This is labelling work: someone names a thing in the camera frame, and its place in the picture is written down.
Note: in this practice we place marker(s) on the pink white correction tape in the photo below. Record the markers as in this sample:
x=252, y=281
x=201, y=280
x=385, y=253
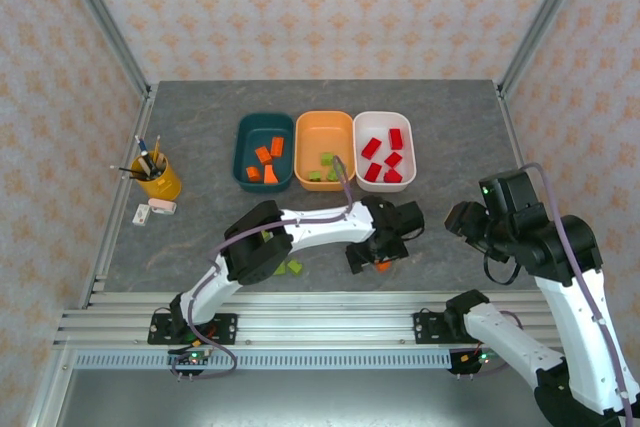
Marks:
x=162, y=206

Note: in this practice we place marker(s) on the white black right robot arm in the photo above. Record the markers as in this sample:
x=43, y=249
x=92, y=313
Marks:
x=575, y=317

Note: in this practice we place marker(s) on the white eraser box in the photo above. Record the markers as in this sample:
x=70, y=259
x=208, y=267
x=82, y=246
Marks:
x=141, y=215

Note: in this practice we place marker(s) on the yellow pen cup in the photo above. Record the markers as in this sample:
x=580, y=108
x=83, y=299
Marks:
x=162, y=182

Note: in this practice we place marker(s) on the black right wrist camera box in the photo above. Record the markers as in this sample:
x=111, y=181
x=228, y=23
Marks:
x=510, y=192

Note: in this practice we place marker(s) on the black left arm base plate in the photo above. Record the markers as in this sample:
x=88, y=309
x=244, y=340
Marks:
x=225, y=329

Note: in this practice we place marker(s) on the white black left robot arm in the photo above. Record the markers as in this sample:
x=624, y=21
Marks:
x=320, y=229

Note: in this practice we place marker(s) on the red long lego brick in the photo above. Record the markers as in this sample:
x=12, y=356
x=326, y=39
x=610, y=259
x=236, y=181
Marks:
x=395, y=138

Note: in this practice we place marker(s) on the left controller board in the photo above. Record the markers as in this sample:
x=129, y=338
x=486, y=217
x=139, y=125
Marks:
x=192, y=358

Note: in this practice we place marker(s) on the orange long lego brick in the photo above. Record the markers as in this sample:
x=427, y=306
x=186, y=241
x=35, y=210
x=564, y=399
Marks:
x=277, y=146

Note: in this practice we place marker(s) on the yellow pencil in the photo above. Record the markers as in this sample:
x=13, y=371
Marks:
x=157, y=146

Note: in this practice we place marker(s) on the white pen blue cap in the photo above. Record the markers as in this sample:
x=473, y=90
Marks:
x=141, y=149

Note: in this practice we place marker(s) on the right controller board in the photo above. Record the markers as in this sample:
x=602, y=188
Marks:
x=472, y=359

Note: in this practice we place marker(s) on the controller board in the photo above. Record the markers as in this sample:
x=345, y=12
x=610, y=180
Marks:
x=472, y=359
x=192, y=358

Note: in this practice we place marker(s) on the aluminium front frame rail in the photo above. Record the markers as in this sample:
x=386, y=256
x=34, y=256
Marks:
x=325, y=319

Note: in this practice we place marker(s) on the orange plastic container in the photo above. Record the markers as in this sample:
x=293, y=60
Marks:
x=322, y=132

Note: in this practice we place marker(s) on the green long lego brick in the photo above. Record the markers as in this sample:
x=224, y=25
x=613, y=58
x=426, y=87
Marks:
x=327, y=158

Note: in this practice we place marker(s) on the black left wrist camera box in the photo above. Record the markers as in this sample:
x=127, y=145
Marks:
x=412, y=219

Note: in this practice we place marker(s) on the black pen white tip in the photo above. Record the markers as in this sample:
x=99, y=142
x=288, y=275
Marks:
x=127, y=173

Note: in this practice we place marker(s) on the aluminium side rail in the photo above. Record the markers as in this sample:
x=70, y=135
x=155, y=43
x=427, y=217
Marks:
x=116, y=207
x=509, y=117

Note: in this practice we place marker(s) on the red large lego block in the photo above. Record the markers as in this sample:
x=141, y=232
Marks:
x=372, y=172

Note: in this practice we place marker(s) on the aluminium frame post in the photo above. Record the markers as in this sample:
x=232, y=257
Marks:
x=106, y=22
x=541, y=22

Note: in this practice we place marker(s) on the white plastic container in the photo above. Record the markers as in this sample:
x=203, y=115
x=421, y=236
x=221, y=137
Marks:
x=382, y=122

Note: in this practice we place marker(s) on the orange large slope lego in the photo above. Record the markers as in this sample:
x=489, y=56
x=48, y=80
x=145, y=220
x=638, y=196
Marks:
x=270, y=174

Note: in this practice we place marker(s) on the teal plastic container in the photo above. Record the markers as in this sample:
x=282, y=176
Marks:
x=262, y=127

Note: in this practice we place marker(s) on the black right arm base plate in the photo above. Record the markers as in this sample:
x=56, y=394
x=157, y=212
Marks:
x=427, y=329

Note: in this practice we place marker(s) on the black marker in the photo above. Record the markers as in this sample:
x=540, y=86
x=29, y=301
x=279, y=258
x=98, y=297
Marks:
x=161, y=163

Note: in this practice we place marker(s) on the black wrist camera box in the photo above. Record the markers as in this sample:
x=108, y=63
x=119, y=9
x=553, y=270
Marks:
x=412, y=219
x=510, y=192

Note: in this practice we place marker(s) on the grey metal base panel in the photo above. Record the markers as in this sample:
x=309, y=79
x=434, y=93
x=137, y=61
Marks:
x=300, y=399

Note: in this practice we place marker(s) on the orange small slope lego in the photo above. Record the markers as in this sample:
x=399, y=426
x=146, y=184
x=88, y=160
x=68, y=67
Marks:
x=253, y=173

